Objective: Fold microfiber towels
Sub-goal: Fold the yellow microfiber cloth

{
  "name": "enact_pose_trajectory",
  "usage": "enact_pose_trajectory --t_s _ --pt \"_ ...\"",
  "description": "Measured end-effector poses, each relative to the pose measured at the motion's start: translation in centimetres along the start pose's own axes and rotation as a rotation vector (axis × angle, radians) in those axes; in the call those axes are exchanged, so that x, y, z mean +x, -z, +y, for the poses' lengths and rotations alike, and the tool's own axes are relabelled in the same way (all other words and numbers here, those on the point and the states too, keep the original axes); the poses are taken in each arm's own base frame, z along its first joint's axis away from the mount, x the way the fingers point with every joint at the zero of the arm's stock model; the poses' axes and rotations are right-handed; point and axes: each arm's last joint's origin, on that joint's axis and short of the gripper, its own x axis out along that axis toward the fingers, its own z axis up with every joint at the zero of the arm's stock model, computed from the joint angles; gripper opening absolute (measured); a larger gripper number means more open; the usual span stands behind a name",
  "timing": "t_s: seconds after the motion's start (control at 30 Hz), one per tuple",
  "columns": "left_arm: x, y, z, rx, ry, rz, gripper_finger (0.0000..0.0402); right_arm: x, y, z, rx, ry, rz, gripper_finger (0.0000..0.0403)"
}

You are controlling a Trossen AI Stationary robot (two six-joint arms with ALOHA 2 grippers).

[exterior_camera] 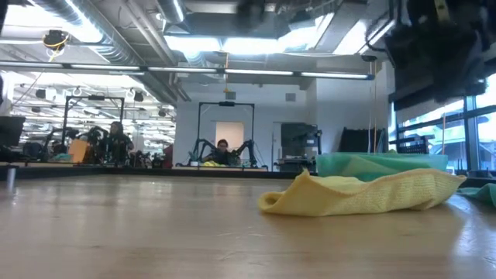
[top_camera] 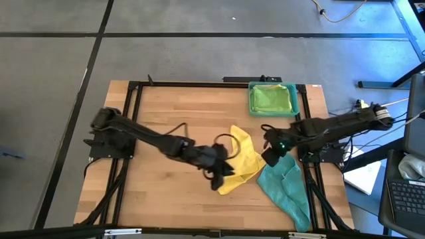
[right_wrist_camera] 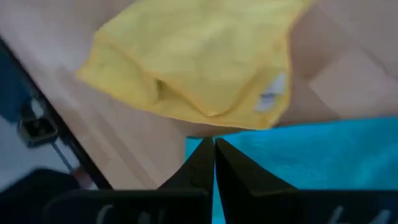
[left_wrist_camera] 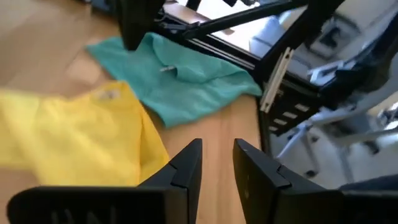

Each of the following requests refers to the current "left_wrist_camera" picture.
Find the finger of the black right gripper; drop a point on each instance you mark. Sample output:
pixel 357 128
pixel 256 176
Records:
pixel 136 21

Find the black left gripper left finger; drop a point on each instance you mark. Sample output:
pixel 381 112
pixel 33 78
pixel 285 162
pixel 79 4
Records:
pixel 189 168

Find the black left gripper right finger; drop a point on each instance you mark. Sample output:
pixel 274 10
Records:
pixel 258 180

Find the teal microfiber towel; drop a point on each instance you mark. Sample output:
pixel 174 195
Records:
pixel 186 93

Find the yellow microfiber towel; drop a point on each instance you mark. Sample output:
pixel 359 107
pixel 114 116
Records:
pixel 77 140

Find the black box white labels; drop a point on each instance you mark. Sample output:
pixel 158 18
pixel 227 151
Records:
pixel 289 105

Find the white framed office chair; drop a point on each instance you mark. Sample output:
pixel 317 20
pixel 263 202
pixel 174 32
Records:
pixel 373 99

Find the silver metal bracket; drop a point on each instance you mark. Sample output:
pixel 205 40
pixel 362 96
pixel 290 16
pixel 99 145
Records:
pixel 276 79

